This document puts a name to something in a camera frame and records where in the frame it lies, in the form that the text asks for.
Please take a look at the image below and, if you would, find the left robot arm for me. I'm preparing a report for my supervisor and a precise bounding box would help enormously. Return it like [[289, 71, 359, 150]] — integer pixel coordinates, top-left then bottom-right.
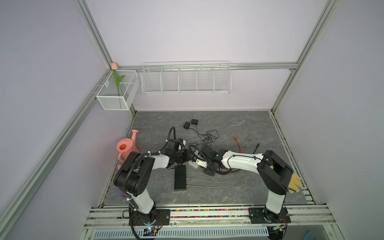
[[113, 127, 190, 216]]

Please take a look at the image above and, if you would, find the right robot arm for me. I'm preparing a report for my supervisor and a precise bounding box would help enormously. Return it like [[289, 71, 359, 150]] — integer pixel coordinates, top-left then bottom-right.
[[195, 147, 301, 216]]

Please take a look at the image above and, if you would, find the small white wire basket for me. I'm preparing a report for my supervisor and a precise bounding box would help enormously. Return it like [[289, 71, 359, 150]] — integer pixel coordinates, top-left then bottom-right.
[[96, 70, 140, 111]]

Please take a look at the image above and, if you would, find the purple garden trowel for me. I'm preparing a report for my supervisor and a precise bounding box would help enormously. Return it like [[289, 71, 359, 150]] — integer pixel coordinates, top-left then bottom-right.
[[117, 188, 126, 198]]

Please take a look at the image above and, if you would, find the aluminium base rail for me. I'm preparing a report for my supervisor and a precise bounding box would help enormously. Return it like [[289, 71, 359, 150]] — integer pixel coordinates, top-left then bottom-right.
[[80, 205, 344, 240]]

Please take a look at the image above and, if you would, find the long white wire basket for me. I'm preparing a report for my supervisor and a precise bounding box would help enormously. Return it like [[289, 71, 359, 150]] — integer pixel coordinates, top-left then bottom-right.
[[141, 61, 232, 94]]

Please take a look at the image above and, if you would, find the yellow work glove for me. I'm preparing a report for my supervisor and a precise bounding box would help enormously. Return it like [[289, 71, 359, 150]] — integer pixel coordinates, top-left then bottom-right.
[[288, 173, 302, 194]]

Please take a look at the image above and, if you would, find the aluminium frame rail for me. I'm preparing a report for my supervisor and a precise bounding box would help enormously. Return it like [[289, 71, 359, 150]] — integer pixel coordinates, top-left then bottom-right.
[[1, 1, 339, 221]]

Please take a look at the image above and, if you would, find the red ethernet cable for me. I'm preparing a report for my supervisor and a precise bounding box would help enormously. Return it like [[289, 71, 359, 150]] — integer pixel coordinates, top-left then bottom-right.
[[215, 135, 243, 173]]

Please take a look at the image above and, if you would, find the artificial tulip flower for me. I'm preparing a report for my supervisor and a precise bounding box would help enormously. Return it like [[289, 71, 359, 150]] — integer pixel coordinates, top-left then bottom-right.
[[111, 63, 125, 96]]

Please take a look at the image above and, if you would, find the black network switch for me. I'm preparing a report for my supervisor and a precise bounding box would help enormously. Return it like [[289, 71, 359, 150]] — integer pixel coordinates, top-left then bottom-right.
[[174, 165, 187, 191]]

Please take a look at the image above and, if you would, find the pink watering can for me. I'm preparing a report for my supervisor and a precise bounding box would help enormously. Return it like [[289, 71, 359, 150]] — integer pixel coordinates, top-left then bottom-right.
[[117, 130, 139, 170]]

